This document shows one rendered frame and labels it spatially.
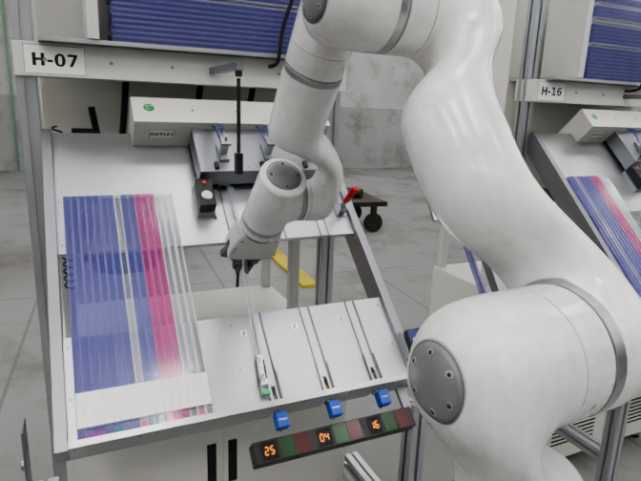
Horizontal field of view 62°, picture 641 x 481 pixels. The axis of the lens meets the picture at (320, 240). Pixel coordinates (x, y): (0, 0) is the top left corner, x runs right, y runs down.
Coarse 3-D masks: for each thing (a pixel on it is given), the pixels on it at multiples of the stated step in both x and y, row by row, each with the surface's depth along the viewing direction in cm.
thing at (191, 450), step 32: (224, 288) 193; (256, 288) 194; (64, 320) 161; (288, 416) 140; (320, 416) 144; (128, 448) 123; (160, 448) 127; (192, 448) 130; (224, 448) 134; (96, 480) 122; (128, 480) 125; (160, 480) 129; (192, 480) 132; (224, 480) 136; (256, 480) 140; (288, 480) 145; (320, 480) 149
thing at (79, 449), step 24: (360, 384) 107; (384, 384) 109; (240, 408) 97; (264, 408) 98; (288, 408) 103; (120, 432) 88; (144, 432) 89; (168, 432) 93; (192, 432) 98; (72, 456) 88
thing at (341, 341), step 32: (224, 320) 108; (288, 320) 112; (320, 320) 115; (352, 320) 117; (384, 320) 120; (64, 352) 95; (224, 352) 104; (288, 352) 108; (320, 352) 110; (352, 352) 113; (384, 352) 115; (224, 384) 100; (256, 384) 102; (288, 384) 104; (320, 384) 106
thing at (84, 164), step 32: (64, 160) 118; (96, 160) 120; (128, 160) 123; (160, 160) 126; (64, 192) 113; (96, 192) 116; (128, 192) 118; (160, 192) 121; (224, 192) 127; (192, 224) 119; (224, 224) 121; (288, 224) 127; (320, 224) 130; (64, 256) 106
